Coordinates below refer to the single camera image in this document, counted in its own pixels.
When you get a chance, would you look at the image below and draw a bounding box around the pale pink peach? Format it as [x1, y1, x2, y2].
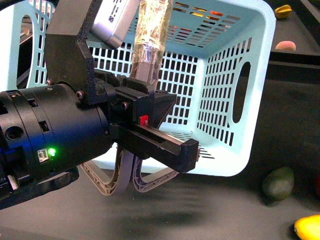
[275, 41, 297, 51]

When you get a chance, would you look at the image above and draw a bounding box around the red fruit at edge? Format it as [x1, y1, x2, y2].
[314, 174, 320, 197]

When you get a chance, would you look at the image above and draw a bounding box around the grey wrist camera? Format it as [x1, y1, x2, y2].
[90, 0, 140, 49]

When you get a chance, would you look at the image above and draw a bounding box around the far yellow starfruit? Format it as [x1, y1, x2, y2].
[274, 4, 293, 19]

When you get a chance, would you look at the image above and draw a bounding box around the black fruit tray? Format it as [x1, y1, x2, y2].
[267, 0, 320, 66]

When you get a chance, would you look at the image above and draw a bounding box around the light blue plastic basket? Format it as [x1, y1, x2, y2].
[0, 0, 276, 177]

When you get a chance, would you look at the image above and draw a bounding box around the green avocado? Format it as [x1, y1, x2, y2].
[261, 166, 295, 202]

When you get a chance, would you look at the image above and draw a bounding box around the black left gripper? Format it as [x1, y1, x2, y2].
[94, 69, 199, 173]

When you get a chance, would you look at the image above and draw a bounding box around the yellow mango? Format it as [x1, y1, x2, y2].
[294, 214, 320, 240]

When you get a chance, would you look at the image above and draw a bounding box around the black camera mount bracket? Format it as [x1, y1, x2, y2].
[44, 0, 107, 105]

